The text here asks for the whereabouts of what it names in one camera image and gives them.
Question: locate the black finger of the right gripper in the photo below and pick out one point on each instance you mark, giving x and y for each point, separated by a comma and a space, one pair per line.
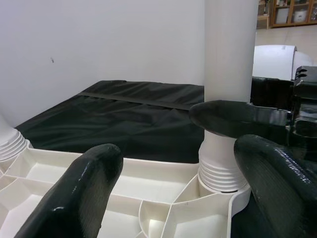
235, 116
272, 91

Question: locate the wooden glass door cabinet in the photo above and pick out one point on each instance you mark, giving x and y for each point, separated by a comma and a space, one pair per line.
294, 12

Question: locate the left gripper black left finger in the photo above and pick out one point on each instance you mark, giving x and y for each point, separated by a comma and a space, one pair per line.
79, 193

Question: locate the white rice cooker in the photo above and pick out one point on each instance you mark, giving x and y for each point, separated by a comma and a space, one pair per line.
301, 16

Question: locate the black table cloth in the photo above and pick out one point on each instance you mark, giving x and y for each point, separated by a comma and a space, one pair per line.
111, 119

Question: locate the white plastic table leg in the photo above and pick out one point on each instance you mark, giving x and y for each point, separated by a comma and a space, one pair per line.
12, 141
229, 62

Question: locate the white plastic table top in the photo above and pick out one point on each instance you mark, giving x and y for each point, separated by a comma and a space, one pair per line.
153, 193

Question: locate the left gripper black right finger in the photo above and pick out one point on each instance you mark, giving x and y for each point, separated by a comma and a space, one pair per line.
280, 188

